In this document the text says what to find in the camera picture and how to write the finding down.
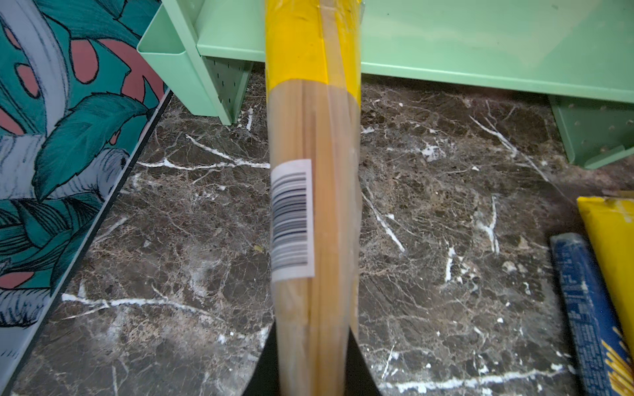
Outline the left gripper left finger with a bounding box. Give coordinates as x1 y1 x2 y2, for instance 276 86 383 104
242 323 280 396

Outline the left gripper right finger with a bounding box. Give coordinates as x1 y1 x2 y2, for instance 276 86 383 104
344 330 381 396

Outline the blue spaghetti pack underneath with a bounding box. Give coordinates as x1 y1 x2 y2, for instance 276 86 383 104
550 233 633 395

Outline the yellow Pastatime spaghetti pack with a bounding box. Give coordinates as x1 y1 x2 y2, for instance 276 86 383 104
577 196 633 350

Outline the yellow spaghetti pack barcode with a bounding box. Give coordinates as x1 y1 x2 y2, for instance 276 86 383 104
265 1 362 395

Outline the green wooden two-tier shelf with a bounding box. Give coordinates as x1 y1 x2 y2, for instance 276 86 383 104
137 1 633 169

